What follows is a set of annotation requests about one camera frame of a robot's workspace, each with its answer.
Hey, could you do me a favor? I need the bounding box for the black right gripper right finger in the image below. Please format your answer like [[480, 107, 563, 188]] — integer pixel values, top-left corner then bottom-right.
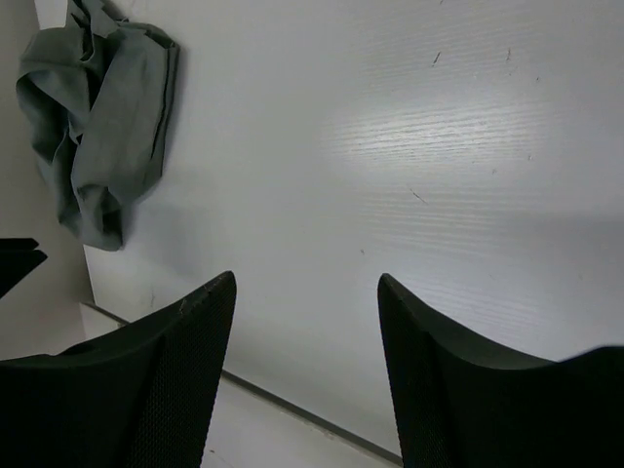
[[377, 274, 623, 467]]

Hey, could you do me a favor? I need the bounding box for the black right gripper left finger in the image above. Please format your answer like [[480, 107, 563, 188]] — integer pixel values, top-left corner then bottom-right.
[[1, 271, 237, 467]]

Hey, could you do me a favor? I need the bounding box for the grey pleated skirt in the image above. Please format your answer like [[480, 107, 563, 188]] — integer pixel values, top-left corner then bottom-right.
[[16, 1, 180, 252]]

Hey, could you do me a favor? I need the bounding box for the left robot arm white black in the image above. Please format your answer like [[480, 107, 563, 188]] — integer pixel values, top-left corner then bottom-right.
[[0, 238, 47, 297]]

